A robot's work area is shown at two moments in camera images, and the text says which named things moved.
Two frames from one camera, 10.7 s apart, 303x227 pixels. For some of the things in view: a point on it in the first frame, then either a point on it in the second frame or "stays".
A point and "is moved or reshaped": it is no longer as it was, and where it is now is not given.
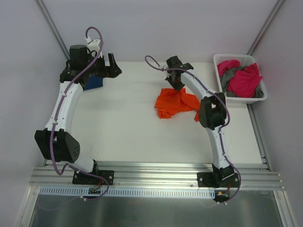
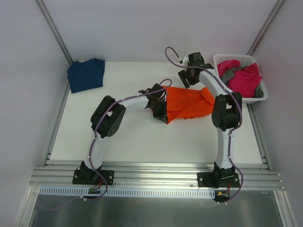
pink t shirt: [242, 82] stays
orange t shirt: [170, 101] is moved or reshaped
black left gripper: [107, 66] to [160, 112]
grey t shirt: [228, 74] stays
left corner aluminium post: [54, 27] stays
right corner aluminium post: [265, 27] stays
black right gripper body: [176, 82] to [185, 78]
